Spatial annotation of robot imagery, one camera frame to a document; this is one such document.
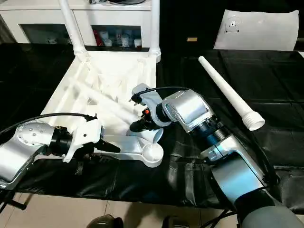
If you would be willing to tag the white plastic table leg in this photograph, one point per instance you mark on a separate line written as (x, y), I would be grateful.
(228, 90)
(71, 26)
(154, 26)
(111, 104)

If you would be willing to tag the white plastic table top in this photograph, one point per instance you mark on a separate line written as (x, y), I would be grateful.
(71, 99)

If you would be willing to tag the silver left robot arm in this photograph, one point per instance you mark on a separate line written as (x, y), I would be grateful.
(23, 147)

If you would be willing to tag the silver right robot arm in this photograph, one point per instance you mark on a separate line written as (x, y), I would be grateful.
(213, 142)

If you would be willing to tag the dark left robot foot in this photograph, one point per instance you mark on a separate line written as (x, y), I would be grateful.
(107, 221)

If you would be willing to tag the black box with gold label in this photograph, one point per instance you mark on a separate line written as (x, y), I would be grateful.
(192, 23)

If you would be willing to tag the dark grey cap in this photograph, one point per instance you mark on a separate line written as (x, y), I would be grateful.
(128, 2)

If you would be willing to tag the white panel with screw holes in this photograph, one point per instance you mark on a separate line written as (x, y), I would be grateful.
(256, 31)

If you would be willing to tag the white glass-door cabinet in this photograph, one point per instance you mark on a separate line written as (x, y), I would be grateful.
(35, 14)

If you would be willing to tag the beige curtain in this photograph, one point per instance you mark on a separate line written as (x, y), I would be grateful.
(4, 31)

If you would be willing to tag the flat white board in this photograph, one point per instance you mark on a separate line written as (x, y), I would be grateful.
(301, 54)

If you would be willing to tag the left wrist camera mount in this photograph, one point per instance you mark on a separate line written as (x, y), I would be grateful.
(83, 133)

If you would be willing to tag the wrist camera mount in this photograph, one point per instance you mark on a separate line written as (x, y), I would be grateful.
(152, 99)
(83, 133)

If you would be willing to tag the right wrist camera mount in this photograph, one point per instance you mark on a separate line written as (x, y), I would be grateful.
(152, 99)

